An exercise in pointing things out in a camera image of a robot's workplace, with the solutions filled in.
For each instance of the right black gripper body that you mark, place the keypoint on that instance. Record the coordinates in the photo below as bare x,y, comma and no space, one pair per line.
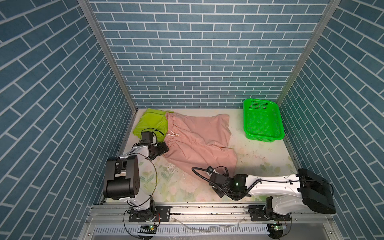
220,192

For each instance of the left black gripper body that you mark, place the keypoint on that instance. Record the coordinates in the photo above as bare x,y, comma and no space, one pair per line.
158,149

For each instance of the lime green shorts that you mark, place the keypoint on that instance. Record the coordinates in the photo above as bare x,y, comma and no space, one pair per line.
153,121

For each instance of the pink shorts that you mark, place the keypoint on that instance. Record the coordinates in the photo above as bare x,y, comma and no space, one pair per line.
200,142

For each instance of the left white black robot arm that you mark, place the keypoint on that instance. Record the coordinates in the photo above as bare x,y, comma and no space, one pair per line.
122,182

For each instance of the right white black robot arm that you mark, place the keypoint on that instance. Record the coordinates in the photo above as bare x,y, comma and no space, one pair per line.
304,190

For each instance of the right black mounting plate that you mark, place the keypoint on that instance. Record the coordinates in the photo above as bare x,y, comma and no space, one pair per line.
262,213

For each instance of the black mounting plate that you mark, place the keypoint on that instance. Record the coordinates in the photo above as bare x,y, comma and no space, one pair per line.
262,213
151,215

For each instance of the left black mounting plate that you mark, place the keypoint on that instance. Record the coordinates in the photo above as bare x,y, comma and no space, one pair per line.
151,215

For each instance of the green plastic basket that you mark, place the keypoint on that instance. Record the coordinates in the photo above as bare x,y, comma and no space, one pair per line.
262,121

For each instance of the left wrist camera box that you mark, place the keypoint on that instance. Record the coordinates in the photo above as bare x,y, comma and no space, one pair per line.
147,138

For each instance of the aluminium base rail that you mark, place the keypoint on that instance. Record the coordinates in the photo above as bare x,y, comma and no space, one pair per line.
200,213

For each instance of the left aluminium corner post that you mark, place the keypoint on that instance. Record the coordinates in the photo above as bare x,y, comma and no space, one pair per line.
92,20

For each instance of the aluminium corner post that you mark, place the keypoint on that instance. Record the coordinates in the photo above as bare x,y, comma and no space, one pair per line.
318,30
92,20

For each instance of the right aluminium corner post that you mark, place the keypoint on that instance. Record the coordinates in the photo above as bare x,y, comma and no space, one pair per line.
318,30

